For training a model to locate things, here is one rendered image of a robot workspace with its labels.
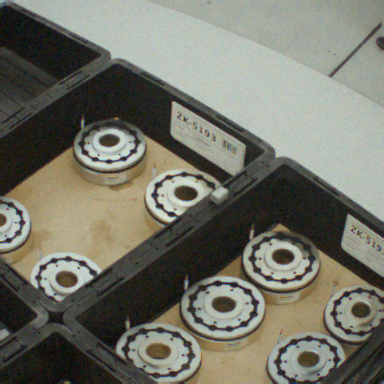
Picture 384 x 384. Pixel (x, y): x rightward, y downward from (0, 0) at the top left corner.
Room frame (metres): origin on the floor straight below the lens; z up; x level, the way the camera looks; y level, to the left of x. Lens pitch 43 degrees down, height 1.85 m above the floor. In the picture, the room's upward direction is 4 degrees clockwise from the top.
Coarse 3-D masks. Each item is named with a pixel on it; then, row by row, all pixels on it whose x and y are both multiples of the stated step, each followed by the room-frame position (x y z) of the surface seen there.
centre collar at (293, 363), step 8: (296, 352) 0.77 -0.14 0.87; (304, 352) 0.77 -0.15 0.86; (312, 352) 0.77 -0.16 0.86; (320, 352) 0.77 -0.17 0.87; (296, 360) 0.76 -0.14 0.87; (320, 360) 0.76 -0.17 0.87; (296, 368) 0.74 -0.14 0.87; (304, 368) 0.74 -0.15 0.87; (312, 368) 0.74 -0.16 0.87; (320, 368) 0.74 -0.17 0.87
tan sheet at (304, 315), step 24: (336, 264) 0.96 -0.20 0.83; (336, 288) 0.92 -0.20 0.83; (168, 312) 0.86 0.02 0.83; (288, 312) 0.87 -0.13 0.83; (312, 312) 0.87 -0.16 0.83; (264, 336) 0.83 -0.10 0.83; (288, 336) 0.83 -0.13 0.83; (216, 360) 0.79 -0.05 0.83; (240, 360) 0.79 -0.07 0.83; (264, 360) 0.79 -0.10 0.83
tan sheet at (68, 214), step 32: (64, 160) 1.12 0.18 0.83; (160, 160) 1.13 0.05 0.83; (32, 192) 1.05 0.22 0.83; (64, 192) 1.06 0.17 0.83; (96, 192) 1.06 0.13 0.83; (128, 192) 1.07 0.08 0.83; (32, 224) 0.99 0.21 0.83; (64, 224) 1.00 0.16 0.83; (96, 224) 1.00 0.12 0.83; (128, 224) 1.01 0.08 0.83; (32, 256) 0.93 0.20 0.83; (96, 256) 0.95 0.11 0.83
